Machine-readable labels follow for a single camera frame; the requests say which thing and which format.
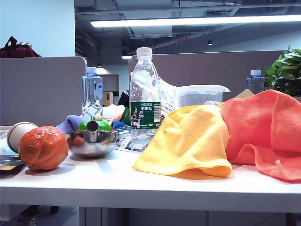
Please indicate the clear bottle green label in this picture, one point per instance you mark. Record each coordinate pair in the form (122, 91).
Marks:
(144, 82)

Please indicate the metal ice scoop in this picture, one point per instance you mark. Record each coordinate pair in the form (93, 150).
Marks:
(94, 147)

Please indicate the cardboard box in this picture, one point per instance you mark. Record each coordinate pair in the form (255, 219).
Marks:
(108, 99)

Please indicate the white plastic bag with packet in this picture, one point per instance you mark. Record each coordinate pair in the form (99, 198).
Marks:
(168, 99)

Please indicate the green snack packet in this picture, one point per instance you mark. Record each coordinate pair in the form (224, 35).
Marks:
(125, 115)

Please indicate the black jacket white stripes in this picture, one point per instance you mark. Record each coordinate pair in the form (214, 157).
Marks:
(123, 100)

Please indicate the blue cloth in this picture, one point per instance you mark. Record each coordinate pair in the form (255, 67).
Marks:
(120, 126)

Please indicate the white bag green print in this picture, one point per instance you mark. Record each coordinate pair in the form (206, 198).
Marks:
(113, 110)

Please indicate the yellow microfibre cloth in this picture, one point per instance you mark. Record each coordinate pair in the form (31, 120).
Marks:
(188, 141)

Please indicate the green toy apple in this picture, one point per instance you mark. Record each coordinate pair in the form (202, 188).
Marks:
(104, 126)

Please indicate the transparent plastic lidded container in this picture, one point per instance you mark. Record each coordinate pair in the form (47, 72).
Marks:
(200, 96)

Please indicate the square water bottle blue cap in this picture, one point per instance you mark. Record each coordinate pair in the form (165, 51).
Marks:
(91, 94)
(255, 84)

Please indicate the desk partition panel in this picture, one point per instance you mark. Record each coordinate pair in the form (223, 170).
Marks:
(42, 89)
(200, 68)

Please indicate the purple microfibre cloth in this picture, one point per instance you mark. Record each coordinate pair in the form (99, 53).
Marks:
(73, 121)

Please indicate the brown cardboard envelope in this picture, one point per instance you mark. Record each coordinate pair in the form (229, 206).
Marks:
(244, 94)

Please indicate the long ceiling light strip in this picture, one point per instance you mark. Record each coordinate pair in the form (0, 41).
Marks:
(188, 21)

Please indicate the orange microfibre cloth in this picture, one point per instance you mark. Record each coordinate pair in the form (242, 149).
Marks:
(258, 122)

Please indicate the orange wrapped ball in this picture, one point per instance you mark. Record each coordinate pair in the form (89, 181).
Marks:
(42, 148)

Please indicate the brown paper cup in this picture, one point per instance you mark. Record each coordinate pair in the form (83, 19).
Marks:
(17, 134)

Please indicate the green leafy plant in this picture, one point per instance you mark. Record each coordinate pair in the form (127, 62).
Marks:
(284, 73)

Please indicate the maroon backpack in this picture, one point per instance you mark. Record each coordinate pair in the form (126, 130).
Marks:
(18, 51)

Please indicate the clear plastic wrapped pack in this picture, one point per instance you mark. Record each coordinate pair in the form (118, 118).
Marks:
(3, 146)

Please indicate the black printed card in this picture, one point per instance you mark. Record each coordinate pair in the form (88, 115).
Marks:
(9, 168)

